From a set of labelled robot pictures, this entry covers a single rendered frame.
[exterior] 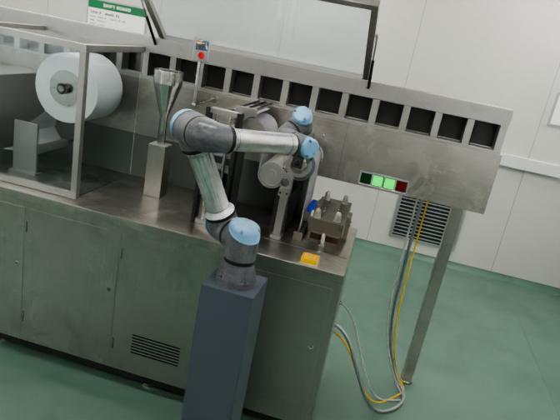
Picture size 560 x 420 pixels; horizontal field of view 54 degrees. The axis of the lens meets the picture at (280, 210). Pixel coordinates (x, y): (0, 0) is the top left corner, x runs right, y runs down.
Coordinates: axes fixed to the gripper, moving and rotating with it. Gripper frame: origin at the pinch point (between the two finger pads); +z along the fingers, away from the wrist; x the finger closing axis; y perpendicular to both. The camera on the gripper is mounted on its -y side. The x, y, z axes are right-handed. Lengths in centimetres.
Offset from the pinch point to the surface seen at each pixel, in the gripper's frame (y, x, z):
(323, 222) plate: -16.5, -14.4, 21.0
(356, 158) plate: 25.9, -20.6, 33.0
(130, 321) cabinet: -80, 63, 45
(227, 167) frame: -8.0, 33.0, 5.8
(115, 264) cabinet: -59, 74, 28
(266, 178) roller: -4.3, 16.4, 16.1
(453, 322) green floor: 4, -114, 204
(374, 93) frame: 51, -22, 12
